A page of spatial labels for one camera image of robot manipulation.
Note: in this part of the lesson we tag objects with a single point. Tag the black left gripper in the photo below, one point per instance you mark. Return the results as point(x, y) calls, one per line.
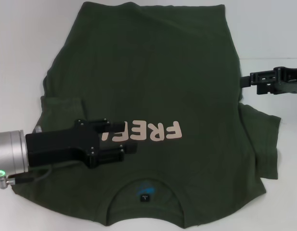
point(61, 144)

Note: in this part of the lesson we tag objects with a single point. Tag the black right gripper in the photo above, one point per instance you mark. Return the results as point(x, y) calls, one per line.
point(290, 81)

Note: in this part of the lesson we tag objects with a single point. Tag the dark green FREE t-shirt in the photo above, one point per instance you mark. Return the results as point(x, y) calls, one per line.
point(162, 60)

